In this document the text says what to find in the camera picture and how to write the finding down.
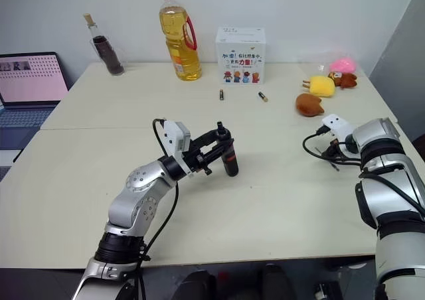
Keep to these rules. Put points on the corked glass bottle dark contents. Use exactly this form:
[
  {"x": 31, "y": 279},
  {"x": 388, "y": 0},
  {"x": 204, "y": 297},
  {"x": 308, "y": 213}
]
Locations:
[{"x": 108, "y": 56}]

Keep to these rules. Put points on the open grey laptop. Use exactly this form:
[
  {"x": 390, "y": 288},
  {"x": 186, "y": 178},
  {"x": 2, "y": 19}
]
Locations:
[{"x": 30, "y": 81}]

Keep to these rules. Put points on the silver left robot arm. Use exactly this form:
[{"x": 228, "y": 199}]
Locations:
[{"x": 133, "y": 200}]

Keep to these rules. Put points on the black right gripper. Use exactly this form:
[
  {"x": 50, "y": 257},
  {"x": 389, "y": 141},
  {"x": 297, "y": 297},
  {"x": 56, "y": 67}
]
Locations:
[{"x": 336, "y": 149}]

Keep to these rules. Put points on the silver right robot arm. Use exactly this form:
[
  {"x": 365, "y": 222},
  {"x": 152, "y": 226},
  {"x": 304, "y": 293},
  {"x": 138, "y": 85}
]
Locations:
[{"x": 391, "y": 213}]

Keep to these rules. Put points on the white printed cardboard box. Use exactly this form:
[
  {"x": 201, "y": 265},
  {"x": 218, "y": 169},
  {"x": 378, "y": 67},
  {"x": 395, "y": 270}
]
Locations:
[{"x": 239, "y": 47}]

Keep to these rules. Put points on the yellow plush toy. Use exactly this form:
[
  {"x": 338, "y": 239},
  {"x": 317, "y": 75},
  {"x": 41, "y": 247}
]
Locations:
[{"x": 321, "y": 86}]

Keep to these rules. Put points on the pink plush toy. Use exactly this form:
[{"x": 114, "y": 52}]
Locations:
[{"x": 343, "y": 65}]

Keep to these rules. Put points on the yellow cooking oil bottle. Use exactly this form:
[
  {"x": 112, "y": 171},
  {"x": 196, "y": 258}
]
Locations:
[{"x": 181, "y": 47}]

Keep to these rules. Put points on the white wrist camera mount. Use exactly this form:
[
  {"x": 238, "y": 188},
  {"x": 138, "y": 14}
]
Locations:
[
  {"x": 337, "y": 124},
  {"x": 172, "y": 135}
]

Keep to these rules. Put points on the dark rounded shape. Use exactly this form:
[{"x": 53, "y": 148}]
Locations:
[{"x": 275, "y": 281}]

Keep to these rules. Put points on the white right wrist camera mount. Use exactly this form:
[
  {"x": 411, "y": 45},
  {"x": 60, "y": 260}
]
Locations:
[{"x": 337, "y": 124}]

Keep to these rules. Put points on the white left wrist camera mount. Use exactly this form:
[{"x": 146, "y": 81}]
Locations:
[{"x": 172, "y": 135}]

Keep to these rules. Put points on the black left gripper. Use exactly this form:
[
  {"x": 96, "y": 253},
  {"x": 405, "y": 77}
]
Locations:
[{"x": 196, "y": 162}]

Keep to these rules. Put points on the round brown plush toy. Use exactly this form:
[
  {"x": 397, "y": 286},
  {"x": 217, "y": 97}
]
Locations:
[{"x": 308, "y": 105}]

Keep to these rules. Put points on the brown bear plush toy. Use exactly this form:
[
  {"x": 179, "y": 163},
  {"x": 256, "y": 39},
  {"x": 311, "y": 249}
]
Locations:
[{"x": 347, "y": 80}]

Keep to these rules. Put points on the black gold battery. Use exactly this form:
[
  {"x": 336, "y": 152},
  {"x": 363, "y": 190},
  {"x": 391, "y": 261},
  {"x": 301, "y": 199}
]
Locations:
[
  {"x": 263, "y": 97},
  {"x": 221, "y": 95}
]

